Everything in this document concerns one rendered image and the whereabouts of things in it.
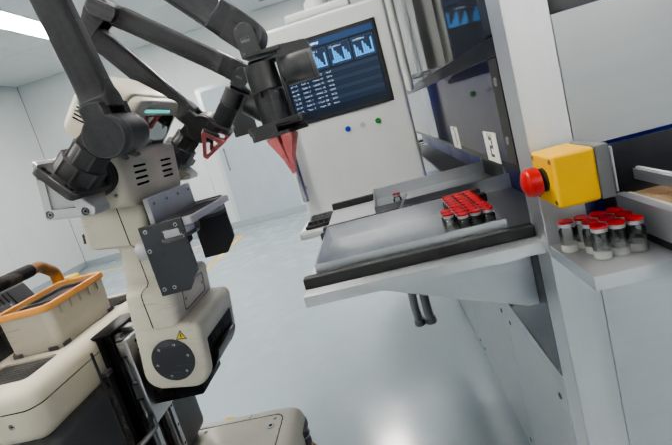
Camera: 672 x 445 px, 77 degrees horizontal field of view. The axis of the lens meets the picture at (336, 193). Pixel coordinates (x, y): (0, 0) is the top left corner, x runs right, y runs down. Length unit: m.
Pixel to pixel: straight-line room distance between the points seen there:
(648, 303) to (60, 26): 1.06
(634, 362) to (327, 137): 1.21
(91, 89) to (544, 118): 0.75
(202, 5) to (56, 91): 7.02
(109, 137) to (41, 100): 7.09
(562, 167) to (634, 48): 0.22
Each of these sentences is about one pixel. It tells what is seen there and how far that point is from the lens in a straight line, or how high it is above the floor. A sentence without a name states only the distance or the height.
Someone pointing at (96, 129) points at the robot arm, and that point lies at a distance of 0.85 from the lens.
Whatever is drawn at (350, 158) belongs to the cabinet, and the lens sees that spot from 1.68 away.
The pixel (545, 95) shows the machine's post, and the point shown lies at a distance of 0.70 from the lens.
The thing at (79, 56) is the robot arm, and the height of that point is 1.37.
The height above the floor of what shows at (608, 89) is 1.09.
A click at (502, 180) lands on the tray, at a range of 1.12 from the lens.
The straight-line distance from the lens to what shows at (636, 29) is 0.76.
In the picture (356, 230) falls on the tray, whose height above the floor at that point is 0.89.
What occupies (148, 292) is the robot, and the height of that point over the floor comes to 0.89.
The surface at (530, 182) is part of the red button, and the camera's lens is 0.62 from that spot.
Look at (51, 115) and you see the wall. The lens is 7.84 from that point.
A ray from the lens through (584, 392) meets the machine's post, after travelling 0.87.
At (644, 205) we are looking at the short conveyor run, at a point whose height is 0.93.
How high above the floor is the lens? 1.15
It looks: 9 degrees down
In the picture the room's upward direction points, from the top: 16 degrees counter-clockwise
